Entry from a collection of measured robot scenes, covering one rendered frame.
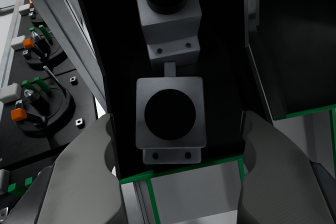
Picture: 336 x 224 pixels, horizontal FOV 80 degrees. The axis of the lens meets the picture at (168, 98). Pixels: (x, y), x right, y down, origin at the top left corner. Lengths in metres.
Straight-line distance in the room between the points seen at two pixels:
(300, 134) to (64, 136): 0.48
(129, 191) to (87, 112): 0.22
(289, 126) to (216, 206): 0.17
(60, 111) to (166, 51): 0.42
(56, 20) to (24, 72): 0.58
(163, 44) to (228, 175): 0.24
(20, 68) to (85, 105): 0.30
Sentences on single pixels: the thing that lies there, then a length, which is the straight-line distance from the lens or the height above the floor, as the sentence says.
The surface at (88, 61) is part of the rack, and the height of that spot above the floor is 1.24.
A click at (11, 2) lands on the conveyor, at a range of 1.47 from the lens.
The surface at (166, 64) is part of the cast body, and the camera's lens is 0.18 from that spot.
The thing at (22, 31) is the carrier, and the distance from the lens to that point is 0.97.
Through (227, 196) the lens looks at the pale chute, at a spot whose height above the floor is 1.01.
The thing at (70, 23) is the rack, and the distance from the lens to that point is 0.19.
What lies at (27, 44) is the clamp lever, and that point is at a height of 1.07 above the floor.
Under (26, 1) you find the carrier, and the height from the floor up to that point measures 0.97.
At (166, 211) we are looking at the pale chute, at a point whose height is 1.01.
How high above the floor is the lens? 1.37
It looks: 53 degrees down
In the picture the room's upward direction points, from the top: 11 degrees counter-clockwise
